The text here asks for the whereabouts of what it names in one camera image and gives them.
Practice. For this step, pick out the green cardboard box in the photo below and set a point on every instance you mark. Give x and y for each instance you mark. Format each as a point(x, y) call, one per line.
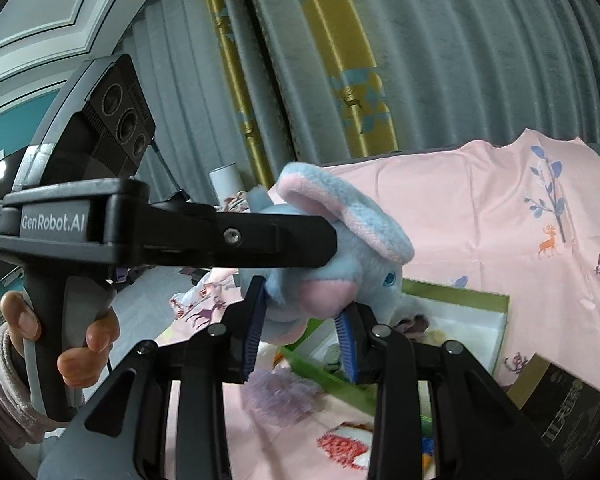
point(476, 319)

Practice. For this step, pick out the blue pink plush elephant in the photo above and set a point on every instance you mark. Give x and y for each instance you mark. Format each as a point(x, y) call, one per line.
point(367, 267)

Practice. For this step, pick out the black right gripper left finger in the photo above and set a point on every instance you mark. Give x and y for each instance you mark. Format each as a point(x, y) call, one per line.
point(246, 323)

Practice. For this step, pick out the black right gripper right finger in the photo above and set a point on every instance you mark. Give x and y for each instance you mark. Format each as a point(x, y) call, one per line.
point(358, 356)

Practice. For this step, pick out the red white soft pouch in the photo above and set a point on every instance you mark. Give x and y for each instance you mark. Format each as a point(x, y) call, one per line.
point(348, 445)

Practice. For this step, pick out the grey-green curtain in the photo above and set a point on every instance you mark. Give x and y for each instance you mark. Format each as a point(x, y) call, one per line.
point(453, 71)

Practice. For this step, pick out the purple chiffon scrunchie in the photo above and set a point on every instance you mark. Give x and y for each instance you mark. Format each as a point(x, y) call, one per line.
point(280, 397)

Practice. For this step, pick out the pink fuzzy sleeve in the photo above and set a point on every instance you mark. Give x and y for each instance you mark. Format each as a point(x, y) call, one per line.
point(20, 424)

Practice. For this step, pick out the black camera module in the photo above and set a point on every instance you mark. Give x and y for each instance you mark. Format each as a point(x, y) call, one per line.
point(98, 126)

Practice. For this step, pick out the black gold tin box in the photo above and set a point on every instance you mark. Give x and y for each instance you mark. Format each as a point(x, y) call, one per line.
point(563, 409)

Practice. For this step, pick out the blue snack box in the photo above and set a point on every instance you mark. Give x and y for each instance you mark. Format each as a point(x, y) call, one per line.
point(427, 455)

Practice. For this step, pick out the pink printed tablecloth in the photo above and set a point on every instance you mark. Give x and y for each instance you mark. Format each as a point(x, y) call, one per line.
point(468, 214)

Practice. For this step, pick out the yellow patterned curtain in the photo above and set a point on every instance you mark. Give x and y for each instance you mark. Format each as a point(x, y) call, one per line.
point(304, 82)

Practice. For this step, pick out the white cylindrical lamp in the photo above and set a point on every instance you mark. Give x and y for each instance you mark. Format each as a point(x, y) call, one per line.
point(226, 183)

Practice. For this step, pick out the person's left hand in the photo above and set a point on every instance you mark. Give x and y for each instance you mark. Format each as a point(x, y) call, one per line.
point(79, 367)

